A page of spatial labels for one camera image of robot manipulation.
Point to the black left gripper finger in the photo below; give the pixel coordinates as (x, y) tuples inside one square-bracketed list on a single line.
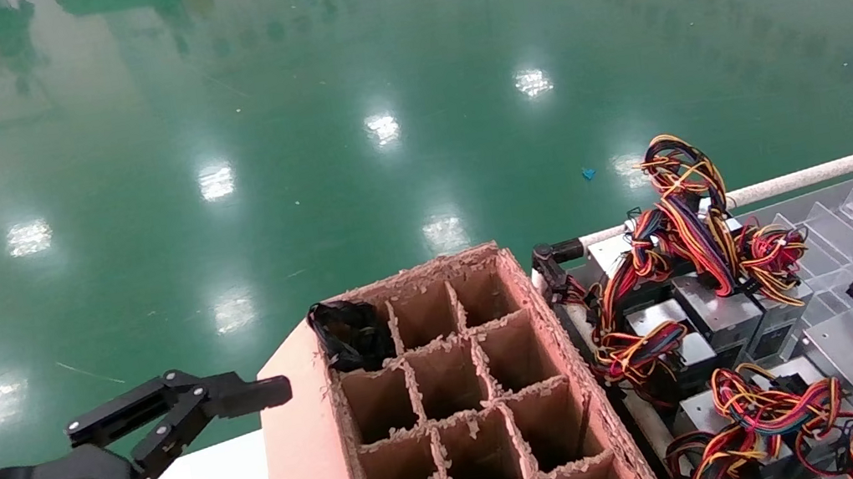
[(230, 395)]

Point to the brown cardboard divider box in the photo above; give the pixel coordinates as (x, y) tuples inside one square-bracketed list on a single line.
[(307, 460)]

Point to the white-topped power supply unit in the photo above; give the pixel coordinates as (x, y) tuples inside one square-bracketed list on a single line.
[(610, 250)]

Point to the black pipe joint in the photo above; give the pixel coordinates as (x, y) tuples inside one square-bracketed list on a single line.
[(553, 263)]

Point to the small blue floor scrap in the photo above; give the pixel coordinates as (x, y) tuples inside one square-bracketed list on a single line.
[(588, 174)]

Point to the long white frame pipe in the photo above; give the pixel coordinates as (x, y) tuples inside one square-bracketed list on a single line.
[(798, 178)]

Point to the beige frame pipe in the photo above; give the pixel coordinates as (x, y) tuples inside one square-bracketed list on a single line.
[(650, 426)]

